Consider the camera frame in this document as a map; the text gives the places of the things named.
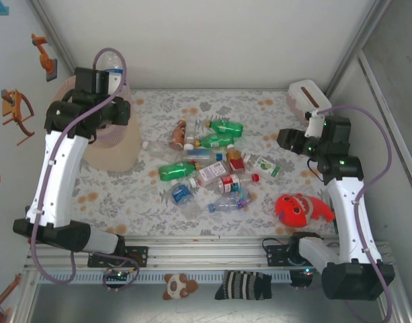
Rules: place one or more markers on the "clear bottle brown orange label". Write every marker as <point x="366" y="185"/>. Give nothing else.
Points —
<point x="178" y="134"/>

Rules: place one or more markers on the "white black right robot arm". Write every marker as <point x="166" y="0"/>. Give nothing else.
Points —
<point x="353" y="222"/>

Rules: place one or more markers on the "aluminium frame post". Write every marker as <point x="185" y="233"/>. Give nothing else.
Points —
<point x="357" y="40"/>
<point x="54" y="37"/>

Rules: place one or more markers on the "small circuit board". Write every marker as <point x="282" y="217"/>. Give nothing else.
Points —
<point x="301" y="277"/>
<point x="116" y="276"/>

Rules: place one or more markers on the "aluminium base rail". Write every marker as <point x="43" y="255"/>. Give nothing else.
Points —
<point x="205" y="257"/>

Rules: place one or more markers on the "green bottle orange cap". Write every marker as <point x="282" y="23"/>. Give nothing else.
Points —
<point x="175" y="170"/>

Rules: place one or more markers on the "clear bottle blue barcode label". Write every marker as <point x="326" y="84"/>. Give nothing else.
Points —
<point x="111" y="62"/>

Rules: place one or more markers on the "white pink tissue box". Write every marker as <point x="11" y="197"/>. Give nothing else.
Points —
<point x="301" y="92"/>

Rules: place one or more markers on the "water bottle blue label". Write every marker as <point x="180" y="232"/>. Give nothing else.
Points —
<point x="180" y="195"/>

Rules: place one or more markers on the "bottle lime juice label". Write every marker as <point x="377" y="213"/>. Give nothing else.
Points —
<point x="266" y="166"/>

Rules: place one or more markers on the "crushed clear bottle white cap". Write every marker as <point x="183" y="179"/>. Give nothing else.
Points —
<point x="160" y="149"/>

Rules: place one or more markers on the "black white striped sock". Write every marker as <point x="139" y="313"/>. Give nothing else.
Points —
<point x="242" y="286"/>

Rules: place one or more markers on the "bottle pink purple label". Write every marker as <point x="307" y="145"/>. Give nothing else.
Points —
<point x="210" y="173"/>

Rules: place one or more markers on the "blue wall model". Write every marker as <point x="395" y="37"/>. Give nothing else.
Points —
<point x="3" y="8"/>

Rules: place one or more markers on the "floral tablecloth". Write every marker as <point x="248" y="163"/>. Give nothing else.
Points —
<point x="125" y="202"/>

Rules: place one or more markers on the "clear bottle red cap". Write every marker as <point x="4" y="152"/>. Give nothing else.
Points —
<point x="231" y="183"/>

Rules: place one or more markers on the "orange curved wall model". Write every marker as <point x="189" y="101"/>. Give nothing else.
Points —
<point x="10" y="107"/>

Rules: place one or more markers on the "red shark plush toy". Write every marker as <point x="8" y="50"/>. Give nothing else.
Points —
<point x="293" y="210"/>

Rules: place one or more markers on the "clear bottle colourful label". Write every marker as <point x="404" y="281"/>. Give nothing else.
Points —
<point x="229" y="202"/>

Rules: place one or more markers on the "clear bottle blue cap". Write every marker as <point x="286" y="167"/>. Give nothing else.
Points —
<point x="200" y="154"/>

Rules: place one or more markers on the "brown white panda plush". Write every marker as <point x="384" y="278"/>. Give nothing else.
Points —
<point x="175" y="286"/>

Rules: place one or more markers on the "pink mesh bin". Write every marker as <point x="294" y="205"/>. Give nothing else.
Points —
<point x="118" y="151"/>

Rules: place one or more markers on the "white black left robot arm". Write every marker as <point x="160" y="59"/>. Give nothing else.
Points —
<point x="54" y="181"/>

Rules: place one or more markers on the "green bottle yellow cap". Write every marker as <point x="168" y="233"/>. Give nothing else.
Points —
<point x="215" y="139"/>
<point x="226" y="128"/>

